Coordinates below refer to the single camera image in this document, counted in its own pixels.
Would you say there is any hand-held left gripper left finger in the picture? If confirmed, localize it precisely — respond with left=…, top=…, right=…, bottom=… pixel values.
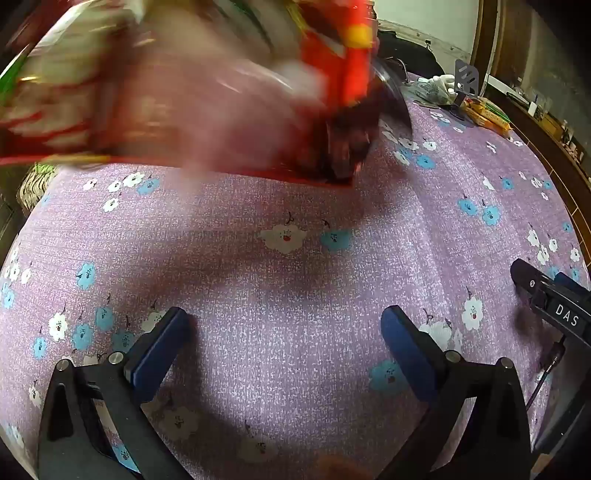
left=39, top=307, right=195, bottom=480

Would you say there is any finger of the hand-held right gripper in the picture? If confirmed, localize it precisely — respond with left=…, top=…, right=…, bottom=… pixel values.
left=510, top=258, right=555, bottom=303
left=554, top=271, right=591, bottom=301

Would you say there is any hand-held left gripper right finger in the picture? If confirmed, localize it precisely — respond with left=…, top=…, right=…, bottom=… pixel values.
left=379, top=305, right=536, bottom=480

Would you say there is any red box with white inside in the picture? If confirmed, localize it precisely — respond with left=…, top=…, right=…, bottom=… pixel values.
left=0, top=0, right=384, bottom=191

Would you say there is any purple floral tablecloth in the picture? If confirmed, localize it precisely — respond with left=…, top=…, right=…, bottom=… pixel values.
left=0, top=69, right=591, bottom=480

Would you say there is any yellow snack packet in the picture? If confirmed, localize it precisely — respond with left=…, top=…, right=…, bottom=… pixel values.
left=461, top=97, right=514, bottom=136

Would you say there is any white crumpled cloth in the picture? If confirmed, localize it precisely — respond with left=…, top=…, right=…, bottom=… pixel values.
left=413, top=74, right=459, bottom=108

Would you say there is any patterned blanket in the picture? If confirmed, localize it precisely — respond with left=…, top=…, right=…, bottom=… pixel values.
left=16, top=164, right=63, bottom=215

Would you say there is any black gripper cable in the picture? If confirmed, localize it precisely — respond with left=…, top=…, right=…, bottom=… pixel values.
left=526, top=339, right=566, bottom=409

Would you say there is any grey metal bracket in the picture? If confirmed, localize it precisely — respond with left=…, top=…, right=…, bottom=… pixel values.
left=454, top=59, right=482, bottom=100

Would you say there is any wooden door frame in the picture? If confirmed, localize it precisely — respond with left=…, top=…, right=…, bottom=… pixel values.
left=471, top=0, right=591, bottom=185

